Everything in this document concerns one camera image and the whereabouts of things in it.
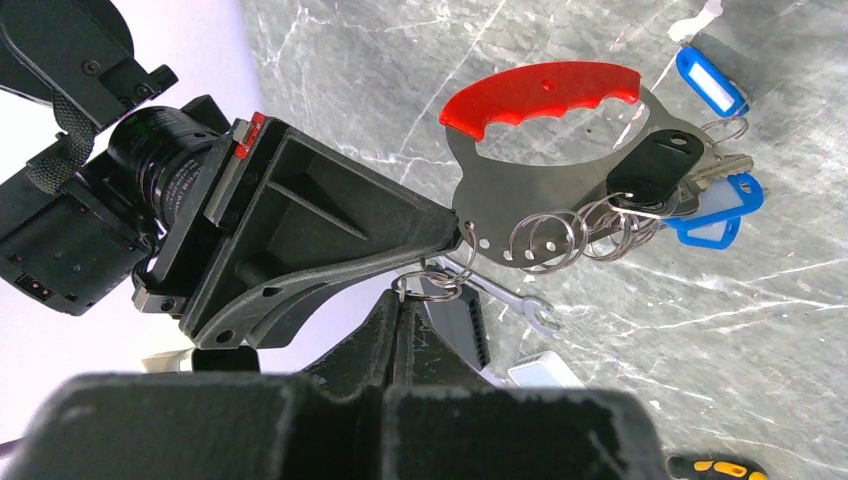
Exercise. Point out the black box left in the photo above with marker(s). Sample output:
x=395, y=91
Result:
x=461, y=325

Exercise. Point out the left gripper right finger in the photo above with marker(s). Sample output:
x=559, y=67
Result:
x=427, y=367

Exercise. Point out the yellow black screwdriver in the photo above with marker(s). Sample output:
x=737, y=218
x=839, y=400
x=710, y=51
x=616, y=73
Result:
x=714, y=468

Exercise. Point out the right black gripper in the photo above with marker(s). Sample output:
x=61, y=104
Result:
x=262, y=201

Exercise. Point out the silver open-end wrench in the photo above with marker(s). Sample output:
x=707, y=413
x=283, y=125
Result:
x=536, y=311

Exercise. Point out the blue key tag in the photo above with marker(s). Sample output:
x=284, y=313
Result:
x=722, y=95

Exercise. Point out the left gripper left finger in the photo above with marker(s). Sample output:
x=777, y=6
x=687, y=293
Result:
x=361, y=359

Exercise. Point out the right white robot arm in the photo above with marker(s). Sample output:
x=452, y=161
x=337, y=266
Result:
x=73, y=222

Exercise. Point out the small white plastic box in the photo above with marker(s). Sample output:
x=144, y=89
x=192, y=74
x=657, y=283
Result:
x=543, y=370

